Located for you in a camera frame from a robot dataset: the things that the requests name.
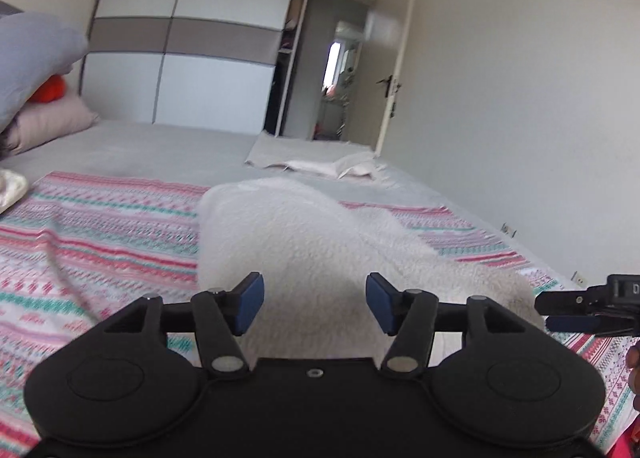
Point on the patterned red green bedspread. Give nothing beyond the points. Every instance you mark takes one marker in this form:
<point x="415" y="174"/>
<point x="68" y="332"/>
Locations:
<point x="79" y="247"/>

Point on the orange plush toy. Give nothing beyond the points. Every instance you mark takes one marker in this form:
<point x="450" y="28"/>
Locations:
<point x="51" y="90"/>

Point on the white grey sliding wardrobe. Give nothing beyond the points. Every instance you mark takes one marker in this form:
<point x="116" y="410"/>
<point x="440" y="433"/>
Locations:
<point x="207" y="64"/>

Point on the white fleece sherpa jacket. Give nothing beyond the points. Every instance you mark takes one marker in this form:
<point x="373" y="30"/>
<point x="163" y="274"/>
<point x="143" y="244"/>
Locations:
<point x="315" y="256"/>

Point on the grey bed sheet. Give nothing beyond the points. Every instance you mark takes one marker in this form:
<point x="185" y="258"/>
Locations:
<point x="208" y="158"/>

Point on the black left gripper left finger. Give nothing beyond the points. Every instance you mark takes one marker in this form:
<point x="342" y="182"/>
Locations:
<point x="222" y="316"/>

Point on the grey blue pillow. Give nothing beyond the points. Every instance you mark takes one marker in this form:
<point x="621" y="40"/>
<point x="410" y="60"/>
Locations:
<point x="34" y="47"/>

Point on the pale pink pillow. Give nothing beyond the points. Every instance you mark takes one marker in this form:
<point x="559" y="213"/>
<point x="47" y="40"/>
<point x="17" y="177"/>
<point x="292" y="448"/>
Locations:
<point x="39" y="123"/>

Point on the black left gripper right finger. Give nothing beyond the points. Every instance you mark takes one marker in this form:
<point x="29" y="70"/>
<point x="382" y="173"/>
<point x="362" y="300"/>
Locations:
<point x="409" y="318"/>

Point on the white bedroom door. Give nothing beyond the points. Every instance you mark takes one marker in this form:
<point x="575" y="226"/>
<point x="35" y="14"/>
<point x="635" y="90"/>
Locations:
<point x="377" y="79"/>

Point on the white quilted folded blanket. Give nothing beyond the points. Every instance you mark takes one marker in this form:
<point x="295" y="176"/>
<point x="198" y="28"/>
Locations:
<point x="13" y="188"/>

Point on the beige crumpled cloth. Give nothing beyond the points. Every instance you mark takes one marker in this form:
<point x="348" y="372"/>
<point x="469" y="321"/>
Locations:
<point x="328" y="159"/>

